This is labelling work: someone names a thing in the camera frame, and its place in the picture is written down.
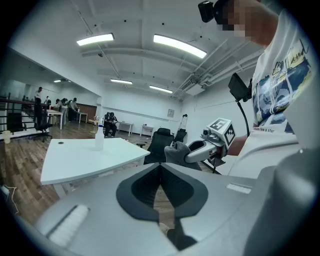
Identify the metal folding ladder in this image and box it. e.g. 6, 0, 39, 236
177, 113, 189, 131

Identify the spray bottle with blue nozzle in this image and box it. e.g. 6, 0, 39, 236
94, 117, 105, 152

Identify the white desk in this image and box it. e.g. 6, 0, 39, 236
45, 109, 65, 131
116, 121, 135, 137
75, 111, 89, 124
140, 124, 155, 138

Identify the large white table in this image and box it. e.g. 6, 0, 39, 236
40, 137, 151, 198

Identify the black chest-mounted device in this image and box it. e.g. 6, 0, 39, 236
227, 72, 253, 102

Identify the person's right forearm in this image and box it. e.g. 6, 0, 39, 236
227, 135, 249, 156

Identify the black device cable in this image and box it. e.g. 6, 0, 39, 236
236, 101, 251, 138

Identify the white printed t-shirt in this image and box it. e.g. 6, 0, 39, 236
226, 7, 320, 180

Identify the black head-worn camera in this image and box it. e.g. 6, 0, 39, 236
197, 0, 226, 25

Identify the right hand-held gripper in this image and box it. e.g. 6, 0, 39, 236
184, 117, 237, 167

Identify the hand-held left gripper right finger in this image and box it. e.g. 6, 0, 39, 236
159, 162, 261, 256

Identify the yellow round table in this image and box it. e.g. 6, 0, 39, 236
87, 118, 101, 134

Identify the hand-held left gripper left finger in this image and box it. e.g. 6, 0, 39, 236
34, 162, 181, 256

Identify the person's head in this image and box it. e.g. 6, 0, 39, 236
217, 0, 280, 48

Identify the brown wooden cabinet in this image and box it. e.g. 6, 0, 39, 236
76, 102, 98, 118

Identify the ceiling air conditioner unit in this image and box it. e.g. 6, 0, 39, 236
184, 83, 206, 97

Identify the black stair railing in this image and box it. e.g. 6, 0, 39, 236
0, 92, 48, 133

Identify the grey cloth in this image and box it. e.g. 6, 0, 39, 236
164, 141, 202, 172

